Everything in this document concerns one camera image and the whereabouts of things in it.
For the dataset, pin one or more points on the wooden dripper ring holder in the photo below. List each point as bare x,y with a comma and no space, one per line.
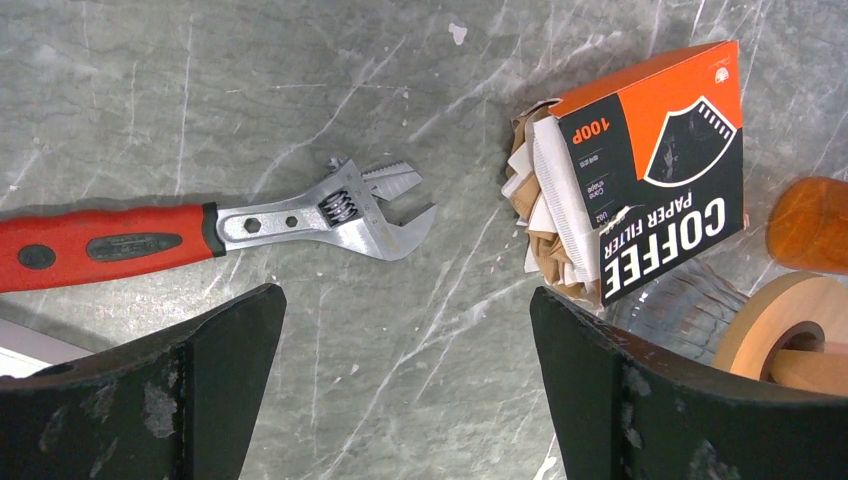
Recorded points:
798,311

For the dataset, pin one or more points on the red handled adjustable wrench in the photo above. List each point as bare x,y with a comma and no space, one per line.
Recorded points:
91,246

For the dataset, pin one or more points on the grey glass pitcher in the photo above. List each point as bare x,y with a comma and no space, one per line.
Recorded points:
686,310

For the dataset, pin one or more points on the white small device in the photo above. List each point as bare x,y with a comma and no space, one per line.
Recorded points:
25,351

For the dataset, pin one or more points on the orange coffee filter box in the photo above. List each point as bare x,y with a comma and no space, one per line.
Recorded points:
620,180

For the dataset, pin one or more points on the orange glass with wooden band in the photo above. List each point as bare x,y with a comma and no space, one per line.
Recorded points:
807,228

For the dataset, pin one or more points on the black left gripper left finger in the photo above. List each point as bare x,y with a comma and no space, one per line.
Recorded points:
180,403

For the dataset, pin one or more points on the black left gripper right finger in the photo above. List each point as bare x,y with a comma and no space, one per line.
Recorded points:
624,408

